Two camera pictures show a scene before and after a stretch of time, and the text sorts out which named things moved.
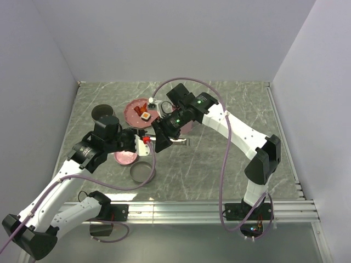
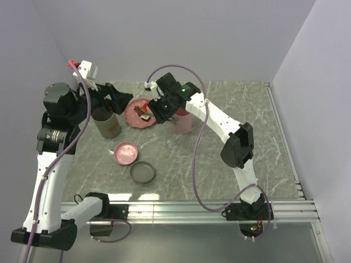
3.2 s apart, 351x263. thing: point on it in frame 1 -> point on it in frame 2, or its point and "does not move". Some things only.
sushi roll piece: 145,116 does not move
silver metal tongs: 182,141 -> 173,120
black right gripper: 162,141 -> 155,107
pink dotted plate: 132,119 does not move
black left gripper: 132,132 -> 119,99
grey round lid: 141,171 does not move
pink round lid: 125,158 does not move
